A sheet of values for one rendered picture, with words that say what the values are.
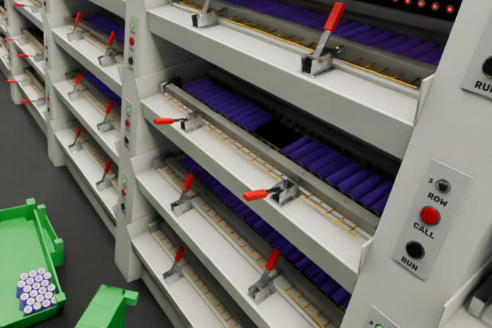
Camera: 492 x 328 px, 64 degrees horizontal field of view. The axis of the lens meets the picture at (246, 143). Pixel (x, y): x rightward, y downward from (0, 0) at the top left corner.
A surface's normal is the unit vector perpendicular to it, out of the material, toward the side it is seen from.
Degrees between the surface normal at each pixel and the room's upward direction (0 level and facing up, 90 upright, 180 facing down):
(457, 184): 90
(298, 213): 17
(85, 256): 0
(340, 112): 107
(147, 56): 90
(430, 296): 90
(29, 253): 22
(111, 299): 0
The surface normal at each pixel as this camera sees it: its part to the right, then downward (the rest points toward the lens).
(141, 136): 0.61, 0.42
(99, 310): 0.17, -0.90
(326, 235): -0.06, -0.82
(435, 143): -0.77, 0.14
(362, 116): -0.79, 0.39
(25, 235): 0.39, -0.67
